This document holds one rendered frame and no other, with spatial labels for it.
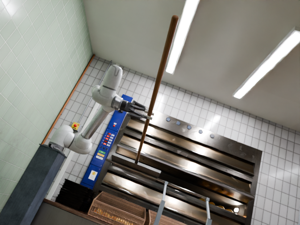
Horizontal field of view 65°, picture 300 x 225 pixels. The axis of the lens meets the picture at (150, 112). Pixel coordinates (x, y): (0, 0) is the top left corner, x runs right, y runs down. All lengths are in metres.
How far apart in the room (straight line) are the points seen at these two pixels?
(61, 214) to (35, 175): 0.46
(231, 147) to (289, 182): 0.85
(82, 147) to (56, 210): 0.62
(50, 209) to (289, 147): 3.13
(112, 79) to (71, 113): 1.80
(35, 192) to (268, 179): 2.77
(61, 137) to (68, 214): 0.73
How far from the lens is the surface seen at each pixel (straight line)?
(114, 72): 1.62
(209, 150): 3.32
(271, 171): 3.62
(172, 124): 3.27
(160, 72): 1.23
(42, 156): 2.40
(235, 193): 3.21
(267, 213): 3.50
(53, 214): 2.55
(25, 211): 2.36
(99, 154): 3.07
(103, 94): 1.62
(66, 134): 2.44
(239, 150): 3.47
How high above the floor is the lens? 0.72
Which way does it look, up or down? 24 degrees up
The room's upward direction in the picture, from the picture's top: 22 degrees clockwise
